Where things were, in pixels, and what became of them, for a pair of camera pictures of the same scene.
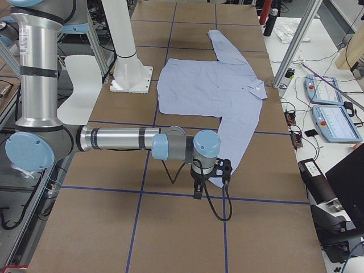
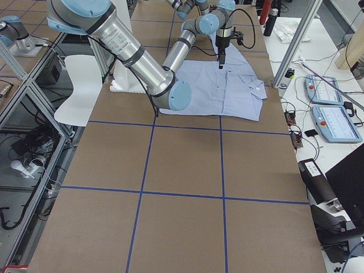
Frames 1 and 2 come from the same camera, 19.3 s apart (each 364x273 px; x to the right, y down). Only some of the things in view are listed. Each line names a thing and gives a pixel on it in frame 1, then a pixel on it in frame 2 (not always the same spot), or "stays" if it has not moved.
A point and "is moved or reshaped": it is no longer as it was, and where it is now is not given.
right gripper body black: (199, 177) to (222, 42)
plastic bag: (286, 30) stays
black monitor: (346, 179) stays
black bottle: (269, 23) stays
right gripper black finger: (198, 189) to (222, 55)
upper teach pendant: (323, 89) stays
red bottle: (265, 12) stays
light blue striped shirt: (219, 88) is moved or reshaped
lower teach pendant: (335, 124) stays
